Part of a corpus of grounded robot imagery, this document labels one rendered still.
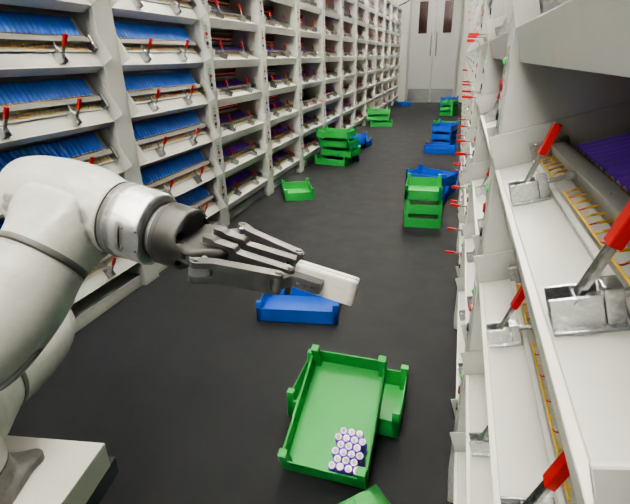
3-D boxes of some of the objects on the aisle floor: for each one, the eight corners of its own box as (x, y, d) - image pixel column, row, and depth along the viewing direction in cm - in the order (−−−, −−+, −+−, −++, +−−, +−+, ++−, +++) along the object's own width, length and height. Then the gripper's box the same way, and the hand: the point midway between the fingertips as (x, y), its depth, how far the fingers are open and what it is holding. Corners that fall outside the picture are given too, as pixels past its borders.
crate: (257, 321, 165) (255, 302, 162) (268, 294, 184) (267, 277, 181) (337, 325, 162) (337, 306, 159) (341, 297, 180) (341, 280, 177)
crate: (367, 489, 100) (365, 477, 95) (282, 468, 106) (276, 456, 100) (387, 371, 120) (387, 355, 114) (315, 359, 125) (312, 343, 120)
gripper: (190, 239, 60) (360, 293, 56) (127, 282, 49) (333, 354, 44) (194, 187, 57) (374, 239, 53) (126, 220, 45) (350, 291, 41)
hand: (325, 282), depth 49 cm, fingers closed
